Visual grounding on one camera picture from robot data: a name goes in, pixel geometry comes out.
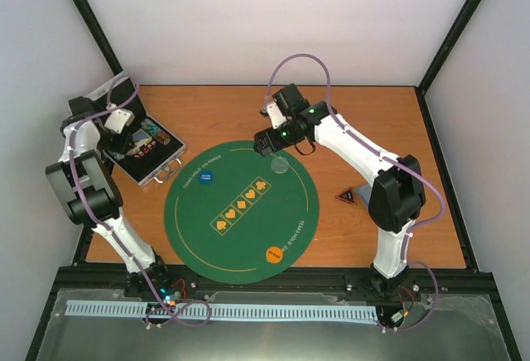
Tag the deck of playing cards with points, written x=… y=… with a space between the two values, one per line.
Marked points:
x=364 y=194

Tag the light blue slotted cable duct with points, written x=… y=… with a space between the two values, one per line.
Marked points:
x=226 y=312

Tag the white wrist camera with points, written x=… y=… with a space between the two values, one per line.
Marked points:
x=271 y=111
x=118 y=120

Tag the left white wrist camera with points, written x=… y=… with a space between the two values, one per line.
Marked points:
x=118 y=120

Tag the poker chips in case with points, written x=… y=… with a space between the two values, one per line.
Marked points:
x=146 y=138

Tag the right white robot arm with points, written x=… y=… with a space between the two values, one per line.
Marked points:
x=396 y=193

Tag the orange big blind button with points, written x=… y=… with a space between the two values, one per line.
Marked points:
x=274 y=255

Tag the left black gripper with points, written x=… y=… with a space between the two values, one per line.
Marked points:
x=122 y=146

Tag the black triangular card piece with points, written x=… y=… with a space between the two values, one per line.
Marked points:
x=347 y=196

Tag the round green poker mat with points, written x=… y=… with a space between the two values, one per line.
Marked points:
x=222 y=230

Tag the clear round dealer button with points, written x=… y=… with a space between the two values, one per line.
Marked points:
x=279 y=165

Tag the blue small blind button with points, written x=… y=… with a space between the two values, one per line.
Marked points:
x=206 y=177

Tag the aluminium poker case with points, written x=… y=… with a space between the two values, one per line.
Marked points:
x=155 y=165

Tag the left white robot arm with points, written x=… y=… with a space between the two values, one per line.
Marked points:
x=84 y=186

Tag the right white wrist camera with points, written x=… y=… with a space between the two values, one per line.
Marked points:
x=271 y=111

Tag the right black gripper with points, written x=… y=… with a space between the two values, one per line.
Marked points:
x=274 y=145

